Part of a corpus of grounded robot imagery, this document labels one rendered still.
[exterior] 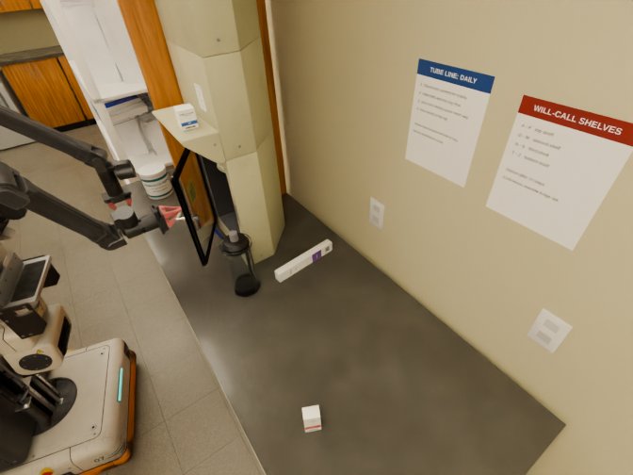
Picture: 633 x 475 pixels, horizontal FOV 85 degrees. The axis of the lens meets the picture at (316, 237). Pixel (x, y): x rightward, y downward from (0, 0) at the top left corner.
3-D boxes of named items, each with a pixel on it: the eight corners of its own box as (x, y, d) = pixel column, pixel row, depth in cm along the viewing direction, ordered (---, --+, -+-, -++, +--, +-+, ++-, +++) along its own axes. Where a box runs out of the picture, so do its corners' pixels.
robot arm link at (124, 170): (92, 149, 131) (89, 159, 125) (124, 143, 133) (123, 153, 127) (105, 176, 139) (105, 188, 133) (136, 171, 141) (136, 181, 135)
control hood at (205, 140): (191, 129, 130) (183, 103, 123) (226, 162, 109) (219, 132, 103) (160, 138, 125) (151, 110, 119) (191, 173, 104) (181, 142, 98)
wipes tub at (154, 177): (169, 184, 192) (160, 159, 182) (176, 193, 183) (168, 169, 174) (145, 191, 186) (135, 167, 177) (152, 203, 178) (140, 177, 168)
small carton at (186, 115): (194, 122, 109) (189, 103, 105) (199, 127, 106) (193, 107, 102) (178, 125, 108) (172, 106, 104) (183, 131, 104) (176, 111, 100)
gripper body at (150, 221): (158, 210, 118) (137, 219, 115) (168, 233, 125) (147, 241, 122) (154, 202, 122) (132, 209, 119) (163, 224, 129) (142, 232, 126)
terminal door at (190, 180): (217, 220, 156) (192, 136, 130) (204, 268, 133) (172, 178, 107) (215, 220, 156) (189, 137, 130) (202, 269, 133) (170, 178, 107)
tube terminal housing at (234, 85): (266, 207, 171) (236, 28, 121) (301, 241, 150) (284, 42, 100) (219, 226, 160) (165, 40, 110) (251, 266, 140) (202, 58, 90)
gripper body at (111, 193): (132, 195, 140) (125, 180, 136) (105, 204, 136) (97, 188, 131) (128, 188, 144) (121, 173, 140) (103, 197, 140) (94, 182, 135)
